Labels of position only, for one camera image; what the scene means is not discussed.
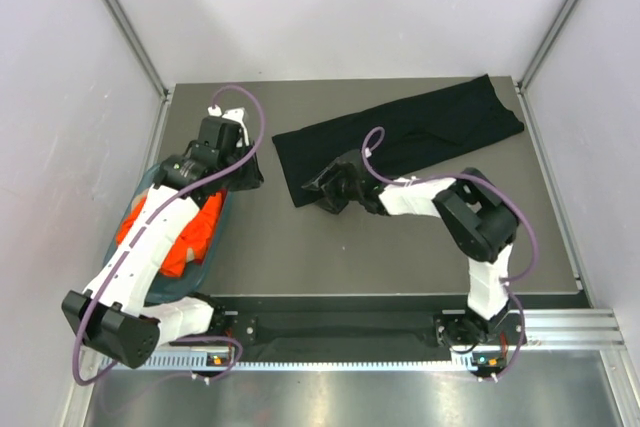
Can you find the left corner aluminium post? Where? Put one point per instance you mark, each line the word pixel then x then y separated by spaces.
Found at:
pixel 133 41

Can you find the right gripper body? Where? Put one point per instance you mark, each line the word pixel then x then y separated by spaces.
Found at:
pixel 337 191

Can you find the orange t-shirt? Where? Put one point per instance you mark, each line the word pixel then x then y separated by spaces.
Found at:
pixel 191 228

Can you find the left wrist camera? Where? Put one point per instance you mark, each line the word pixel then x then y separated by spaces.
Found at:
pixel 237 115

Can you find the right corner aluminium post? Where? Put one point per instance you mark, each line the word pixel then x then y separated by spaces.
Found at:
pixel 550 38

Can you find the black t-shirt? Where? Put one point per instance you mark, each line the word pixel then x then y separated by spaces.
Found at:
pixel 420 131

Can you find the teal plastic basket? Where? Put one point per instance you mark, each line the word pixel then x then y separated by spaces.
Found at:
pixel 166 289

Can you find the aluminium frame rail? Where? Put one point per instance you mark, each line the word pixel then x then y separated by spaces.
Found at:
pixel 566 328

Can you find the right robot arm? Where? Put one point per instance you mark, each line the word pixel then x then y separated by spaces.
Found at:
pixel 481 225

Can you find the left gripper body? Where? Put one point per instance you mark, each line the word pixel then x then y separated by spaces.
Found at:
pixel 245 178

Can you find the slotted cable duct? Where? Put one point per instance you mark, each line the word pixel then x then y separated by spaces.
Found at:
pixel 203 360

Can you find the beige garment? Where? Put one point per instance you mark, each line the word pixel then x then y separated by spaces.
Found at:
pixel 139 198

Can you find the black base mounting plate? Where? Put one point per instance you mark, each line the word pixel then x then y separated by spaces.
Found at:
pixel 363 334

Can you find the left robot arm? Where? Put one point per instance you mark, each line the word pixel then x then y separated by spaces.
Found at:
pixel 111 315

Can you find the corner aluminium post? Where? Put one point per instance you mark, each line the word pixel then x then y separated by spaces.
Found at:
pixel 133 41
pixel 550 38

